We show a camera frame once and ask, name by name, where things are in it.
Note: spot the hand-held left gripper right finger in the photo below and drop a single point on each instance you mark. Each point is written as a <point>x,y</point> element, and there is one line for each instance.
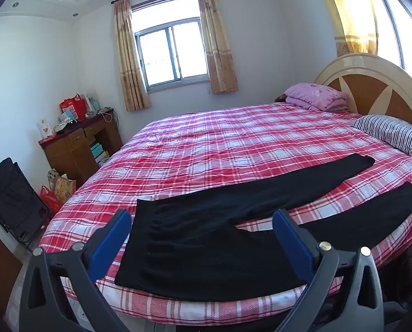
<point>292,245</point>

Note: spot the yellow curtain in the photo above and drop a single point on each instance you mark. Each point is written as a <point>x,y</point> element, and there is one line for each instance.
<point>351,13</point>

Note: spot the black pants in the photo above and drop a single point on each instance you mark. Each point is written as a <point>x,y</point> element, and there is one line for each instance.
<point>192,242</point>

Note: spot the pale teal bag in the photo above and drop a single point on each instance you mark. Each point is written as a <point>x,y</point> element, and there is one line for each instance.
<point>95,103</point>

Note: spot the cream and wood headboard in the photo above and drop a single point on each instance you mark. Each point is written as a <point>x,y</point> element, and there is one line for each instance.
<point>365,95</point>

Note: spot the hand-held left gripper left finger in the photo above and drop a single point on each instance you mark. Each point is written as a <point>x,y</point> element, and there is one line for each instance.
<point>113,241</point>

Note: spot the black folding chair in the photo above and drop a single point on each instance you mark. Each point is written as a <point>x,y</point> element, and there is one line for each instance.
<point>12,197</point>

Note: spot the sliding window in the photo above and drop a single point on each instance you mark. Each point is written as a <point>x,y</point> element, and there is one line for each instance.
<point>164,55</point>

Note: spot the beige floral curtain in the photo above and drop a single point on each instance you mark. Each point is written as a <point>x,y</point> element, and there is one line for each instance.
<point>216,41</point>
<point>130,62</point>

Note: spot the patterned paper bag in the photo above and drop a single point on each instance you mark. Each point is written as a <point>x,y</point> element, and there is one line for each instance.
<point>62,185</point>

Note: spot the folded pink quilt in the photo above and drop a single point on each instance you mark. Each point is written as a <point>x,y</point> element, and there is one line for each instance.
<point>313,96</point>

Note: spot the blue and white box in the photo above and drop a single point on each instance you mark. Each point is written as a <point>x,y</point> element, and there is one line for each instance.
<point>69,114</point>

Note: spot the stack of boxes under desk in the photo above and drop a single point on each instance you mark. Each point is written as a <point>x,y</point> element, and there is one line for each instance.
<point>99,154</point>

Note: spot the striped pillow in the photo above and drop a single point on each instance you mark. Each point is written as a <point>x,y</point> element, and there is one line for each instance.
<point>396,135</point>

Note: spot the red plastic bag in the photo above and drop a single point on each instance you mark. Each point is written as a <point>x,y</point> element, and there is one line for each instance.
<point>50,199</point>

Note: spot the large bright window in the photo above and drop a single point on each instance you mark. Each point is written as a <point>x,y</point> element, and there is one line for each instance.
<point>399,17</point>

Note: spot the red plaid bed blanket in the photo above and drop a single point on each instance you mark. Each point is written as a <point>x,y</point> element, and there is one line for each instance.
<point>226,145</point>

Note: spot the brown wooden desk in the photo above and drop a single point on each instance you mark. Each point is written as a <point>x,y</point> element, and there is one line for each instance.
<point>71,152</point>

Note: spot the red gift bag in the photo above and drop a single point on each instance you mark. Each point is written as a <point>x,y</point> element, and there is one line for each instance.
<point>73,105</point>

